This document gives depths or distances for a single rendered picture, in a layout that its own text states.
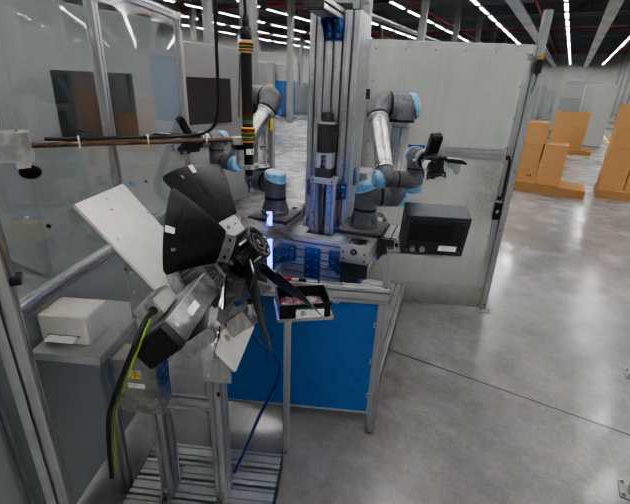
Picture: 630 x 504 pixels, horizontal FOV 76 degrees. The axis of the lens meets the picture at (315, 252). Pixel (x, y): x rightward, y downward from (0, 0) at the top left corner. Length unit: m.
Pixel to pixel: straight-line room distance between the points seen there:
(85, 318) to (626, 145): 8.63
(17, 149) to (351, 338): 1.48
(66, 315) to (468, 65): 2.75
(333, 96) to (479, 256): 1.90
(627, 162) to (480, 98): 6.11
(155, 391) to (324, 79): 1.59
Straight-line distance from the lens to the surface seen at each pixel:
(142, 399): 1.59
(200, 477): 2.11
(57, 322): 1.59
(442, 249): 1.79
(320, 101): 2.20
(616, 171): 9.11
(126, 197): 1.50
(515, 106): 3.29
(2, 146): 1.24
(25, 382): 1.49
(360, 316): 1.94
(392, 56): 3.11
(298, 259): 2.20
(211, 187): 1.42
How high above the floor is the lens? 1.70
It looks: 22 degrees down
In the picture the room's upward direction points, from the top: 2 degrees clockwise
